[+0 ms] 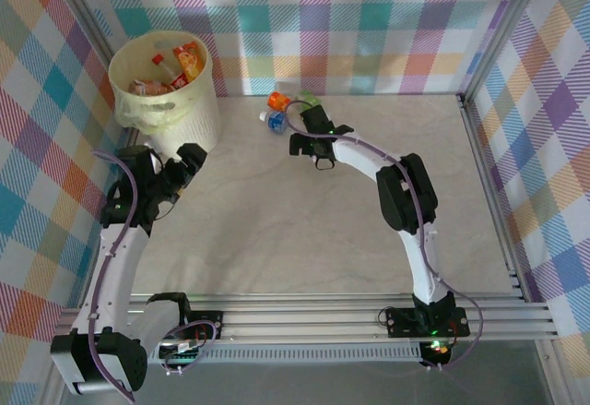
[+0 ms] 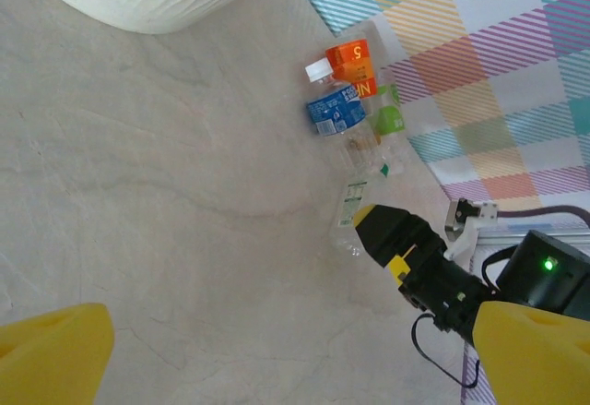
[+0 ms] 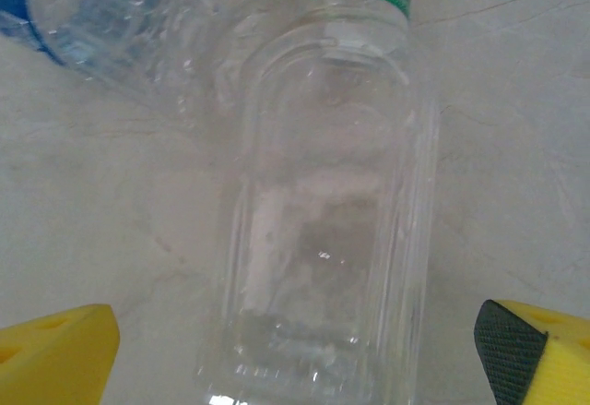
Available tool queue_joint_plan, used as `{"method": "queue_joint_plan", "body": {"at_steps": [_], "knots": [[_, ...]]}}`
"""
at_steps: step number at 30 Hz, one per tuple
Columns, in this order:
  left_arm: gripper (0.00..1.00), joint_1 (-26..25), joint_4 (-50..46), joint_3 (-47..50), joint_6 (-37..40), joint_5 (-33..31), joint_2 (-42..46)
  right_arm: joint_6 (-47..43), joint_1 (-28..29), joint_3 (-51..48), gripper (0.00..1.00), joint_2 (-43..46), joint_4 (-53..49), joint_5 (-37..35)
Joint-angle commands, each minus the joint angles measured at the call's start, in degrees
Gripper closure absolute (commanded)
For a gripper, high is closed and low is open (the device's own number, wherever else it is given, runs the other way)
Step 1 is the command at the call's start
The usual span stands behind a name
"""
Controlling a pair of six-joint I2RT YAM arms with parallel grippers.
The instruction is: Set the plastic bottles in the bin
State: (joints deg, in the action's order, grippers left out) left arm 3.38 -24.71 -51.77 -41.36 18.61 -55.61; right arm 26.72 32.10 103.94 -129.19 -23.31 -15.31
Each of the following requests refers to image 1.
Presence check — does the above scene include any small green bottle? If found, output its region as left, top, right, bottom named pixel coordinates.
left=294, top=89, right=323, bottom=112

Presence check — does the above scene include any orange juice bottle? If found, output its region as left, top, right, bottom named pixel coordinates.
left=171, top=42, right=205, bottom=84

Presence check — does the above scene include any aluminium side rail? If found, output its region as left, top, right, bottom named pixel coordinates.
left=458, top=93, right=529, bottom=304

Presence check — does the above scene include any small blue label bottle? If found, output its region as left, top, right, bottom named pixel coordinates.
left=257, top=109, right=290, bottom=137

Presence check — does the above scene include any grey slotted cable duct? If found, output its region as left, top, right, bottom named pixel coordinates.
left=73, top=347, right=424, bottom=365

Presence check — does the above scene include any controller circuit board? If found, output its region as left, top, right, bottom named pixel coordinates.
left=159, top=339, right=207, bottom=375
left=421, top=339, right=454, bottom=372

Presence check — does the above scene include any small orange bottle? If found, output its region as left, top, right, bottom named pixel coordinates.
left=268, top=90, right=292, bottom=111

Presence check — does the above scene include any cream plastic waste bin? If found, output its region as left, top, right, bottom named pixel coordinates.
left=109, top=30, right=222, bottom=155

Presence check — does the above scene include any aluminium corner post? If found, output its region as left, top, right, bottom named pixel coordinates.
left=54, top=0, right=119, bottom=63
left=460, top=0, right=552, bottom=101

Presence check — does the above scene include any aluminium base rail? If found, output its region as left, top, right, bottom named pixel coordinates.
left=49, top=292, right=560, bottom=347

